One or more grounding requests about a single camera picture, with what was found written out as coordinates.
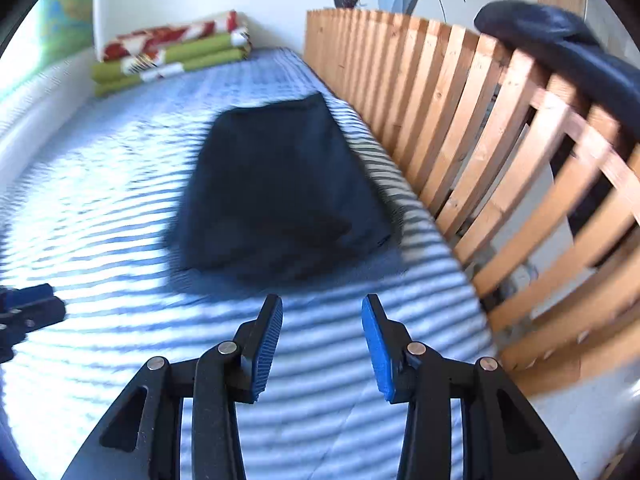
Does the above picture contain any black shorts red stitching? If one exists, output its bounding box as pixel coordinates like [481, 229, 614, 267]
[166, 93, 397, 286]

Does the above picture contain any blue white striped bedspread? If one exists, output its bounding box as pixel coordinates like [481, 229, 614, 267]
[1, 49, 496, 479]

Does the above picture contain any folded green red blanket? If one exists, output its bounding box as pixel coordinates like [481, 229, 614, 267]
[91, 10, 252, 96]

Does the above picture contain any green world map poster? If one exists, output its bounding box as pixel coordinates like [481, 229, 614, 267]
[0, 0, 98, 97]

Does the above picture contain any grey folded buttoned garment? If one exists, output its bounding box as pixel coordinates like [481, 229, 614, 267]
[474, 0, 639, 138]

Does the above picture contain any wooden slatted bed rail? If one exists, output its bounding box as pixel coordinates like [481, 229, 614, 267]
[304, 9, 639, 396]

